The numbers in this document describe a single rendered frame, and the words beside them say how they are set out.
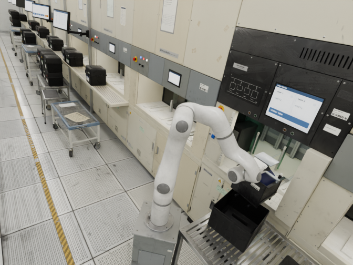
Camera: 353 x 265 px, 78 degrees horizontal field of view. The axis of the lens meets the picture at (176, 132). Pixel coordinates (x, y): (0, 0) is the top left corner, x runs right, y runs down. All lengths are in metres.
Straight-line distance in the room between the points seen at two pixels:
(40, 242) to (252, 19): 2.48
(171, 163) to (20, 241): 1.76
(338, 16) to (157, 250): 1.62
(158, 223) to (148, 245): 0.15
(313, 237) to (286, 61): 1.09
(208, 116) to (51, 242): 1.91
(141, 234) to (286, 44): 1.42
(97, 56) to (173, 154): 3.30
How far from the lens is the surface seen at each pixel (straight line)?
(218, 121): 1.05
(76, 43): 5.68
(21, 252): 2.49
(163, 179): 1.19
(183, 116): 1.00
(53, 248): 2.43
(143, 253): 1.62
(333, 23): 1.44
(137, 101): 2.98
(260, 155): 1.46
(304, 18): 1.50
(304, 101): 1.46
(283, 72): 1.51
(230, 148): 1.12
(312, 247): 1.76
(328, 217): 1.61
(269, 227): 1.78
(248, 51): 1.64
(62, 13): 4.05
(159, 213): 1.42
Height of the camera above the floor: 1.95
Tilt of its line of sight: 28 degrees down
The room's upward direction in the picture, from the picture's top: 10 degrees clockwise
